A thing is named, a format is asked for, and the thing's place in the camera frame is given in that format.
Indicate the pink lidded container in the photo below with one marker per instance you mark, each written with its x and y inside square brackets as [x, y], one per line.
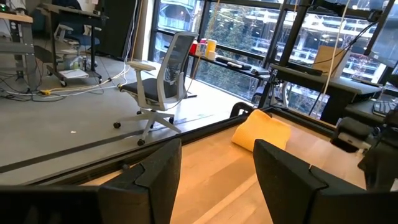
[201, 48]

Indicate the black panel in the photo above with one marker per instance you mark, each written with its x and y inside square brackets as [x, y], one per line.
[119, 28]

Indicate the brown cardboard box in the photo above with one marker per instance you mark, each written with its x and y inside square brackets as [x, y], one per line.
[329, 60]

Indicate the black computer monitor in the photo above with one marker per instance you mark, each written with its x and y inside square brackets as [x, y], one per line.
[387, 43]

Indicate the black window ledge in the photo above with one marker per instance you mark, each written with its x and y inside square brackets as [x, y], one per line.
[205, 59]

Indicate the black standing desk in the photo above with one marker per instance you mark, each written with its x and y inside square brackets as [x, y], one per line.
[74, 14]

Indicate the black keyboard desk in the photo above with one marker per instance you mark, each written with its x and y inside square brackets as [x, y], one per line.
[357, 112]

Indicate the black keyboard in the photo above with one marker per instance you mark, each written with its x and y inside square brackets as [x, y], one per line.
[384, 108]

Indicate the folded yellow cloth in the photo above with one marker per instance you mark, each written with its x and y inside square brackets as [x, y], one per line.
[261, 130]

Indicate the white mesh office chair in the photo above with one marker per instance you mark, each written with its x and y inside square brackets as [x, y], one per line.
[152, 88]

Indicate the black rig post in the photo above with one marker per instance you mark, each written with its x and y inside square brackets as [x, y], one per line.
[293, 34]
[377, 28]

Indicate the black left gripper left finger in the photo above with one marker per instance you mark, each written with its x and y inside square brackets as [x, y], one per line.
[149, 193]

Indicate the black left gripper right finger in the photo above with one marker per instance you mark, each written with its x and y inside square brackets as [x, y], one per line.
[286, 186]

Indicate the wooden workbench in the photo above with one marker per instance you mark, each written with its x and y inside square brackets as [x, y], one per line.
[15, 17]

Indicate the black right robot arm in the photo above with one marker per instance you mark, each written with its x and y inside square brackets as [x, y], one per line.
[382, 161]

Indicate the blue office chair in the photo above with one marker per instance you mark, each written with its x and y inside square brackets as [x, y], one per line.
[84, 40]

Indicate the red container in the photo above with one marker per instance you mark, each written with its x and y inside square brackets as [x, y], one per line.
[193, 48]

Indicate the yellow plastic container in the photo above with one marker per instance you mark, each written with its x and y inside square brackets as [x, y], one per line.
[211, 46]

